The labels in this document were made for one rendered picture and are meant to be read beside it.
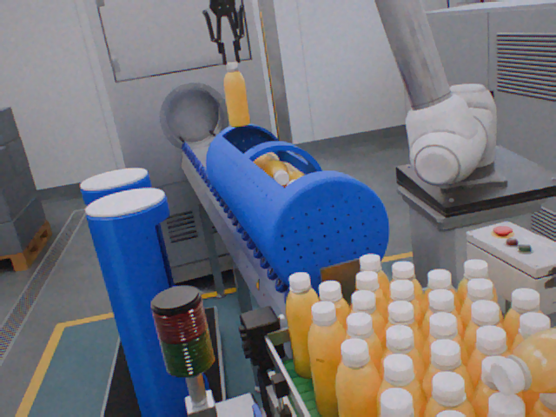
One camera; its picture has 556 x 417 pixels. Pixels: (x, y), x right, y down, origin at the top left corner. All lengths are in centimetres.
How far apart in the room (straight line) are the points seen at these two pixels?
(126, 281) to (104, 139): 452
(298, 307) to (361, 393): 26
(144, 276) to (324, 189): 97
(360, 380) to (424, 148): 70
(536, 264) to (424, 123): 49
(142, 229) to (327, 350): 111
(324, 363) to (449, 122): 70
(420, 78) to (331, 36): 507
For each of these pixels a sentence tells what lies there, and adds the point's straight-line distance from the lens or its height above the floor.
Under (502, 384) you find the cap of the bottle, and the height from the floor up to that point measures 114.
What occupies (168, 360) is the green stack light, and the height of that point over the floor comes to 118.
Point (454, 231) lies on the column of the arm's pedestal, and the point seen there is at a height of 94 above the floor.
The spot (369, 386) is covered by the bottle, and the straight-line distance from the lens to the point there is 83.
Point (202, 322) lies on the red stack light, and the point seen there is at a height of 122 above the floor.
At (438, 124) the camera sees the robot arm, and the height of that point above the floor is 127.
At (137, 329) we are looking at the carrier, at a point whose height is 59.
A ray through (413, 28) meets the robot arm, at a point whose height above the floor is 150.
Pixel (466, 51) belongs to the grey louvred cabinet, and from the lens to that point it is 358.
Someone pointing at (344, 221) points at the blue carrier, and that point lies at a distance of 120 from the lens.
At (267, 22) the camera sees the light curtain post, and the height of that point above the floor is 155.
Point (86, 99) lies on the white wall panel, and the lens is 637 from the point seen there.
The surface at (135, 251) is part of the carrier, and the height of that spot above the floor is 89.
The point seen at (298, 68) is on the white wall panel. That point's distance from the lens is 636.
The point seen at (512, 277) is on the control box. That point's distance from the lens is 110.
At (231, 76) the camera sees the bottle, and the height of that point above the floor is 141.
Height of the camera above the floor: 156
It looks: 19 degrees down
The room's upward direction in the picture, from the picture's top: 9 degrees counter-clockwise
